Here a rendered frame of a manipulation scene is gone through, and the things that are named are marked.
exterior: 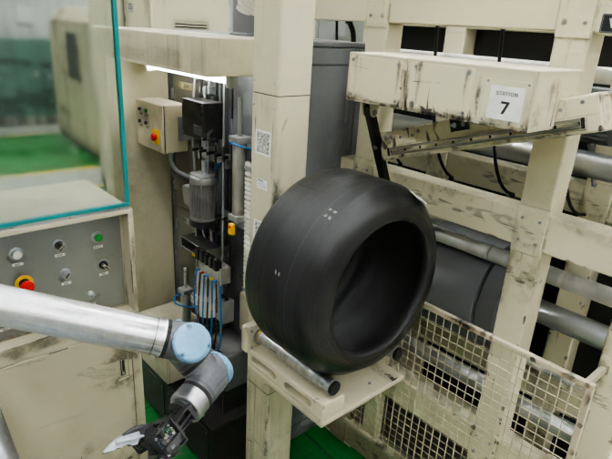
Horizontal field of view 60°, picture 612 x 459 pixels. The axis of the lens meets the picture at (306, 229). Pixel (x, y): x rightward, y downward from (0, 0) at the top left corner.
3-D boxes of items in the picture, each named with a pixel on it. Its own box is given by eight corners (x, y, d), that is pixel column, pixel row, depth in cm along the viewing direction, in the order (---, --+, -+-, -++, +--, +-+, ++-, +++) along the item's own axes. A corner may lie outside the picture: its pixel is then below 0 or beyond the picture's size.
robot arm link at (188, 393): (174, 385, 136) (196, 413, 138) (161, 400, 132) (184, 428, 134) (194, 381, 131) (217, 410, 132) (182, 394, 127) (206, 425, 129)
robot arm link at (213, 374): (200, 354, 146) (225, 381, 147) (171, 386, 137) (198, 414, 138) (218, 343, 140) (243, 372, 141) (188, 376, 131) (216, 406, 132)
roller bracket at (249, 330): (240, 350, 174) (241, 324, 170) (329, 313, 199) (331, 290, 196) (247, 355, 171) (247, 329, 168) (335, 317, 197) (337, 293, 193)
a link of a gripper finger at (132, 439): (112, 436, 113) (151, 429, 120) (99, 439, 117) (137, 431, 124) (113, 453, 112) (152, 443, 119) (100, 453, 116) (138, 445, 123)
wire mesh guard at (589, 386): (336, 415, 228) (350, 267, 203) (339, 413, 229) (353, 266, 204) (538, 572, 166) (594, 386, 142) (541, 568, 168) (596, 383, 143)
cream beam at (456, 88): (343, 100, 168) (348, 51, 163) (395, 96, 184) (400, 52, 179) (525, 135, 126) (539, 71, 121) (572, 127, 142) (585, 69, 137)
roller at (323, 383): (254, 342, 173) (255, 331, 172) (265, 338, 176) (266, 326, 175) (329, 399, 149) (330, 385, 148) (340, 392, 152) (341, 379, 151)
